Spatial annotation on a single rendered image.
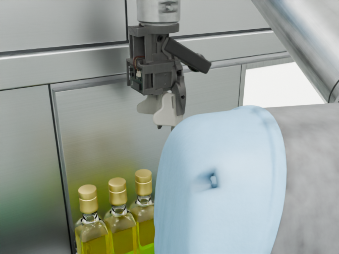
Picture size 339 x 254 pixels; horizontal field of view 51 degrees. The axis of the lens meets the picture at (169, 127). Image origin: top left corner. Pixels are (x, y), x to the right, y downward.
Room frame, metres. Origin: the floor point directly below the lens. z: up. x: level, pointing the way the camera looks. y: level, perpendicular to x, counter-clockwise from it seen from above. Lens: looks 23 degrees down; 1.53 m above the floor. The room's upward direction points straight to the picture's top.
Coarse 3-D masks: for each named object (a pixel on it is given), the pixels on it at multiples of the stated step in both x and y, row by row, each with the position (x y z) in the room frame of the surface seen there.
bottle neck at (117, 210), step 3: (111, 207) 0.59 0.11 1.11; (114, 207) 0.58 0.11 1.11; (117, 207) 0.58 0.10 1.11; (120, 207) 0.58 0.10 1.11; (123, 207) 0.58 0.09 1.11; (111, 210) 0.59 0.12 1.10; (114, 210) 0.58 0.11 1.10; (117, 210) 0.58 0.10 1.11; (120, 210) 0.58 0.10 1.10; (123, 210) 0.58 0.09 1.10; (126, 210) 0.59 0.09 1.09; (114, 213) 0.58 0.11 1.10; (117, 213) 0.58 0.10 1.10; (120, 213) 0.58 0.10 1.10; (123, 213) 0.58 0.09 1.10
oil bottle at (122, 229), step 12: (108, 216) 0.58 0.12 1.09; (120, 216) 0.58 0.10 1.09; (132, 216) 0.59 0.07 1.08; (108, 228) 0.57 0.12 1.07; (120, 228) 0.56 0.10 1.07; (132, 228) 0.58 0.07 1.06; (120, 240) 0.56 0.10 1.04; (132, 240) 0.58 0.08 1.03; (120, 252) 0.56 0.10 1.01; (132, 252) 0.57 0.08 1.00
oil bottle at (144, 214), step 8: (136, 200) 0.63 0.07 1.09; (152, 200) 0.64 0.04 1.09; (136, 208) 0.61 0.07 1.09; (144, 208) 0.61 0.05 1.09; (152, 208) 0.61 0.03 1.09; (136, 216) 0.60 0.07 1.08; (144, 216) 0.60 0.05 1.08; (152, 216) 0.60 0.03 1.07; (144, 224) 0.59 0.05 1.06; (152, 224) 0.60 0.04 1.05; (144, 232) 0.59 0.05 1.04; (152, 232) 0.60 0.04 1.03; (144, 240) 0.59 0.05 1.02; (152, 240) 0.60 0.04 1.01; (144, 248) 0.59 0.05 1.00; (152, 248) 0.60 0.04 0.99
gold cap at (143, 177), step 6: (138, 174) 0.62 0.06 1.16; (144, 174) 0.62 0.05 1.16; (150, 174) 0.62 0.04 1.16; (138, 180) 0.61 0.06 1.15; (144, 180) 0.61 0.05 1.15; (150, 180) 0.62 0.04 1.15; (138, 186) 0.61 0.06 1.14; (144, 186) 0.61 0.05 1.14; (150, 186) 0.62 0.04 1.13; (138, 192) 0.61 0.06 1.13; (144, 192) 0.61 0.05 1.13; (150, 192) 0.62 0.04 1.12
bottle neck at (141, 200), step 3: (138, 195) 0.62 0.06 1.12; (150, 195) 0.62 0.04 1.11; (138, 198) 0.62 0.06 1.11; (141, 198) 0.61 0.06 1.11; (144, 198) 0.61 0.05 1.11; (147, 198) 0.61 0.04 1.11; (150, 198) 0.62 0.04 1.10; (138, 201) 0.62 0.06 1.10; (141, 201) 0.61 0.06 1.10; (144, 201) 0.61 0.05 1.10; (147, 201) 0.61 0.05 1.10; (150, 201) 0.62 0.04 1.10; (141, 204) 0.61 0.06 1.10; (144, 204) 0.61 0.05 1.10; (147, 204) 0.61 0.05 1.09
